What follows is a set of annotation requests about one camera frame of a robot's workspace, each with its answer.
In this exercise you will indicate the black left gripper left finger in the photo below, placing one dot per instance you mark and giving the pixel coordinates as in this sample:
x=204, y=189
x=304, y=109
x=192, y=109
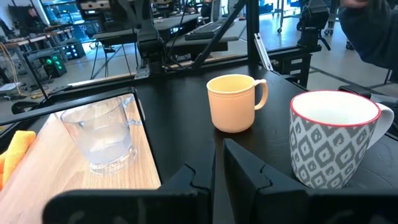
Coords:
x=199, y=174

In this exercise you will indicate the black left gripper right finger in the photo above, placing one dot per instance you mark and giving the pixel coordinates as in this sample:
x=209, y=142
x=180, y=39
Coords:
x=245, y=177

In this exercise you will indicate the beige ceramic mug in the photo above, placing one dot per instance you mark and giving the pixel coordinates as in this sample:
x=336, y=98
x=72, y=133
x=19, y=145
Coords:
x=231, y=109

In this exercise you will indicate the grey white patterned mug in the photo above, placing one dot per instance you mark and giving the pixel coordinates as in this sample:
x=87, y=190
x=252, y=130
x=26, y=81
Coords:
x=329, y=149

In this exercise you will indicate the clear glass mug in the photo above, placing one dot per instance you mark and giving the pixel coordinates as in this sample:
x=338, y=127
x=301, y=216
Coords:
x=102, y=137

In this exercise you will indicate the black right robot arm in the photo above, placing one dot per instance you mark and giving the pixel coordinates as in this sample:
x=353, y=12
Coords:
x=149, y=46

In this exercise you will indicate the black background robot arm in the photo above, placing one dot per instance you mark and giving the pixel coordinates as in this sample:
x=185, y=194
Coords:
x=312, y=25

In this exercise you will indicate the black keyboard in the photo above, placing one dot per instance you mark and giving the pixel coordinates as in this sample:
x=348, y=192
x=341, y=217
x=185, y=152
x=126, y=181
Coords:
x=203, y=31

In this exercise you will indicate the grey desk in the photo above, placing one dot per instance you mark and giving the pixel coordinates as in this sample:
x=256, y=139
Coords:
x=124, y=34
x=230, y=34

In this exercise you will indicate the light wooden board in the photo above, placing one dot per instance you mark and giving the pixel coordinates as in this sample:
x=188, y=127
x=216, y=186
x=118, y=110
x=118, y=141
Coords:
x=40, y=161

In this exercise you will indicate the computer with green lights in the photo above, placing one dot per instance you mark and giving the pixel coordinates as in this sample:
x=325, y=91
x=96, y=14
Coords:
x=55, y=65

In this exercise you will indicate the orange cloth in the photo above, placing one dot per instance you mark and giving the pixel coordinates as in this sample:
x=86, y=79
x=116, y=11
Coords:
x=17, y=149

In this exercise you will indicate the person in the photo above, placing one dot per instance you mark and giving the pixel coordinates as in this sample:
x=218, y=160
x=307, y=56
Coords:
x=373, y=34

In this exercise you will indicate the white frame bracket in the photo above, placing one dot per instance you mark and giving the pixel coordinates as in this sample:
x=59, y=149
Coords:
x=262, y=51

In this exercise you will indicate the black aluminium table frame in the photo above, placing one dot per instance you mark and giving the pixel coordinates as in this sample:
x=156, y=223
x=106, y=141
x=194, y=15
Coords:
x=252, y=31

